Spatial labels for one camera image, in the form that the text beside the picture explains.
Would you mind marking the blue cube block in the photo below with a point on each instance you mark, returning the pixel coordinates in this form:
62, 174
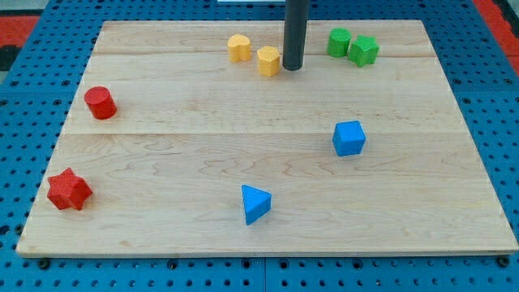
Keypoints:
348, 138

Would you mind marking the blue triangle block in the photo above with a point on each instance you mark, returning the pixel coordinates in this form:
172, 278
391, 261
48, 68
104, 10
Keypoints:
256, 203

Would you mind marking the wooden board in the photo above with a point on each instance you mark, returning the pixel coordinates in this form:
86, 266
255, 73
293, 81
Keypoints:
192, 127

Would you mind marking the yellow hexagon block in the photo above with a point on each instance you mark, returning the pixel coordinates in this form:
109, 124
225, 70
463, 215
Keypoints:
268, 61

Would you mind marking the yellow heart block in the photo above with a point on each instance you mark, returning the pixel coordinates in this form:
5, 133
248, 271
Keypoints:
239, 48

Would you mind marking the green cylinder block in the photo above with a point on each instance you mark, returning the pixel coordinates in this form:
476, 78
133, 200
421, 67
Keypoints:
338, 42

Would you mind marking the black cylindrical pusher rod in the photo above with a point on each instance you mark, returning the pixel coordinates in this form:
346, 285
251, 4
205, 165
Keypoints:
295, 29

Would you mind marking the green star block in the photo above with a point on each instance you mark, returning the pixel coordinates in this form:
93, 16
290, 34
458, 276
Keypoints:
363, 51

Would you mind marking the red cylinder block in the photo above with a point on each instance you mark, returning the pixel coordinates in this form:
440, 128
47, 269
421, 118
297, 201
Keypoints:
100, 102

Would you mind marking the red star block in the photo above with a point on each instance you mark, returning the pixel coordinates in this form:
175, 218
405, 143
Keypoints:
67, 190

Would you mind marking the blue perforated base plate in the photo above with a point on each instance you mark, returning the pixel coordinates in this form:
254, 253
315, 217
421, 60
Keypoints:
45, 46

